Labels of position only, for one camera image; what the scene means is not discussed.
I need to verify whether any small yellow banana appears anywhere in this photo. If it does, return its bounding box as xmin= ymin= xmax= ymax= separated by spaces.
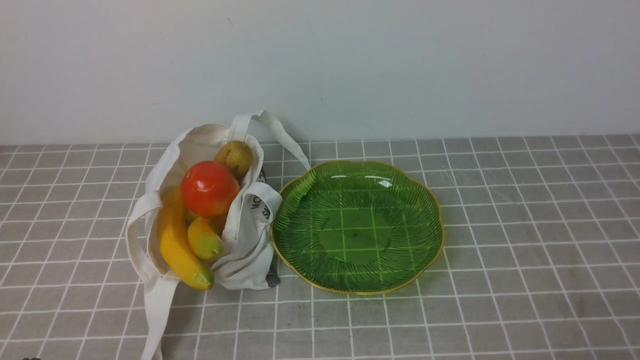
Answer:
xmin=187 ymin=217 xmax=223 ymax=262

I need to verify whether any white cloth tote bag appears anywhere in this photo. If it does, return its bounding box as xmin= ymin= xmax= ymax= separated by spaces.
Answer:
xmin=126 ymin=111 xmax=310 ymax=360

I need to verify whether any green glass plate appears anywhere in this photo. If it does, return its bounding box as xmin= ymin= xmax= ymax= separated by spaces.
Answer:
xmin=270 ymin=160 xmax=445 ymax=296

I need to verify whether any brown-green pear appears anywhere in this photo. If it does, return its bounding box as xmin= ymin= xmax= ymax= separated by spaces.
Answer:
xmin=214 ymin=140 xmax=254 ymax=182

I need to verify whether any red apple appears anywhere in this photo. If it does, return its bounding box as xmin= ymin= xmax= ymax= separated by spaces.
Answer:
xmin=180 ymin=161 xmax=240 ymax=219

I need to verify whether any large yellow banana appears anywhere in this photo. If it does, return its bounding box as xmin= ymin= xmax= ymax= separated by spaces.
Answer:
xmin=157 ymin=186 xmax=215 ymax=291

